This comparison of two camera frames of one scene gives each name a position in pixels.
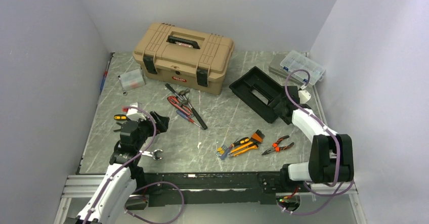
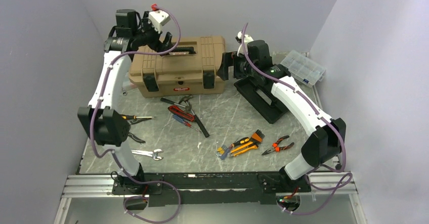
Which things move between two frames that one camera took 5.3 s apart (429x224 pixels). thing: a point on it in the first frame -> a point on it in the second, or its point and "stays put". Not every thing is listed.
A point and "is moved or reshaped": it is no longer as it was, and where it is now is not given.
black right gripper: [279, 112] -> [230, 59]
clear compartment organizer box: [304, 66] stays put
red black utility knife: [174, 101] -> [176, 110]
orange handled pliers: [276, 147] stays put
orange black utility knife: [251, 146] stays put
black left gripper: [162, 122] -> [157, 44]
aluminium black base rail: [259, 188] stays put
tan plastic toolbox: [184, 56] is moved or reshaped
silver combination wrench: [152, 154] stays put
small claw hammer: [183, 92] -> [171, 102]
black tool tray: [258, 91] stays put
